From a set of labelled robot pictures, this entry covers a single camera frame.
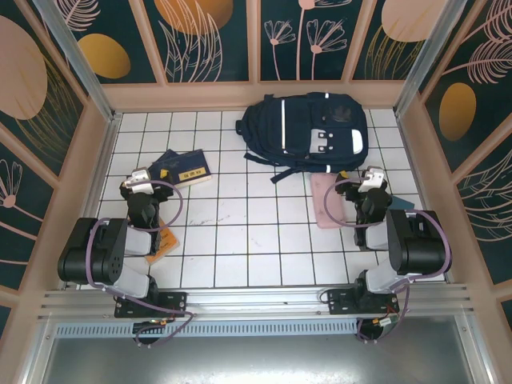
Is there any slotted grey cable duct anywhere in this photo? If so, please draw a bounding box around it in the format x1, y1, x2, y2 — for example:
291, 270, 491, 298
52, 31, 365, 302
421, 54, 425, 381
54, 319, 363, 337

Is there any aluminium corner post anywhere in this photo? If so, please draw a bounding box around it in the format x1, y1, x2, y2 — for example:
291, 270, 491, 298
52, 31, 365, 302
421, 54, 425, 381
394, 0, 465, 117
31, 0, 121, 123

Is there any navy book with yellow label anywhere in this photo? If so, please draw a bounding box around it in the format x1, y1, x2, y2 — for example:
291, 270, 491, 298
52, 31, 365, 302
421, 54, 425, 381
170, 149, 212, 189

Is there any pink pencil case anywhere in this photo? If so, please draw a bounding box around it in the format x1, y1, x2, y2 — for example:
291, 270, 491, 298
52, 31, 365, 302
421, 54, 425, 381
310, 171, 350, 230

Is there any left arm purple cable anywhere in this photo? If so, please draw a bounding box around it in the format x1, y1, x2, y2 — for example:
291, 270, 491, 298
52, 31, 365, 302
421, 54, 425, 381
86, 179, 195, 347

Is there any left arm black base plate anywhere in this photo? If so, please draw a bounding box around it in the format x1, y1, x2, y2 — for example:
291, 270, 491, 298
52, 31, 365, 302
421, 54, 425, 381
114, 290, 189, 319

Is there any teal leather wallet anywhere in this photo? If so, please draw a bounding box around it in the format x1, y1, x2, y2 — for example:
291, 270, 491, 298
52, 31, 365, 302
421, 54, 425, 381
390, 194, 415, 211

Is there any grey metal sheet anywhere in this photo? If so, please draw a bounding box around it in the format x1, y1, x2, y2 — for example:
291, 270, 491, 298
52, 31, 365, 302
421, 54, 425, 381
23, 315, 491, 384

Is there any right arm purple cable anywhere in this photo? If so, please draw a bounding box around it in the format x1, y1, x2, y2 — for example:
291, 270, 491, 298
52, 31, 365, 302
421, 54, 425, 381
323, 178, 453, 345

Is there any aluminium mounting rail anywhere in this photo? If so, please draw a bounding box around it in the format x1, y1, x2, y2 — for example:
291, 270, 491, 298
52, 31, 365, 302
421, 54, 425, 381
38, 283, 479, 321

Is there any orange paperback book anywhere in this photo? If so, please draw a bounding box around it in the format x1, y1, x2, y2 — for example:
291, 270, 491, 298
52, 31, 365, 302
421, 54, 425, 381
144, 218, 180, 265

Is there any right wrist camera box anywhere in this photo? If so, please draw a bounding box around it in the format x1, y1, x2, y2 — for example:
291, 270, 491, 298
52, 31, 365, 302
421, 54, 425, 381
358, 166, 387, 193

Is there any aluminium side rail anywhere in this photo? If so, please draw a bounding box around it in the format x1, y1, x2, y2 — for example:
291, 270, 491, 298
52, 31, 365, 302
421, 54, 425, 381
394, 113, 455, 283
62, 113, 123, 291

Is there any plain navy book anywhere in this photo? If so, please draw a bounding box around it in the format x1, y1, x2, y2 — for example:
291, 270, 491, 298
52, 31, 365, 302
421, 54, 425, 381
150, 149, 181, 178

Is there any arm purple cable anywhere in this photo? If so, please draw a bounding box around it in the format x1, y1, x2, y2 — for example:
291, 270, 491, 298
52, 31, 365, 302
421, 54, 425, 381
323, 178, 453, 345
86, 179, 195, 347

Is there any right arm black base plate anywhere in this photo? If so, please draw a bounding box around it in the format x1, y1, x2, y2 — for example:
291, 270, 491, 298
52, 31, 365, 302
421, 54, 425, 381
326, 288, 401, 317

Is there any navy blue backpack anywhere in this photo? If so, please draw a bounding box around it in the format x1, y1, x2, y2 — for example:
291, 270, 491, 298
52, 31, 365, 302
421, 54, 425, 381
234, 91, 370, 184

